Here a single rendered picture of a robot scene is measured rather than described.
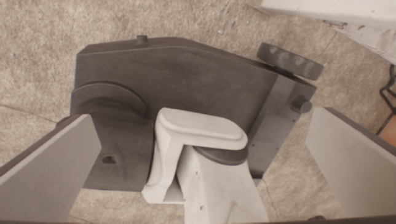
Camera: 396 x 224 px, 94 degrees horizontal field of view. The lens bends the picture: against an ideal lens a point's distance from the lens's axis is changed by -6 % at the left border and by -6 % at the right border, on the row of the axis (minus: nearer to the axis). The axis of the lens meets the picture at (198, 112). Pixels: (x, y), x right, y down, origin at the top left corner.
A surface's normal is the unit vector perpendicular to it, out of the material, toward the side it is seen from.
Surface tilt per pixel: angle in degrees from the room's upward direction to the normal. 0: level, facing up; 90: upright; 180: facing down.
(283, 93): 45
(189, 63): 0
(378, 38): 0
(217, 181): 90
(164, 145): 57
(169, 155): 0
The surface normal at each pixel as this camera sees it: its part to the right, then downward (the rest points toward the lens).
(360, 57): 0.24, 0.48
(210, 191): 0.32, -0.86
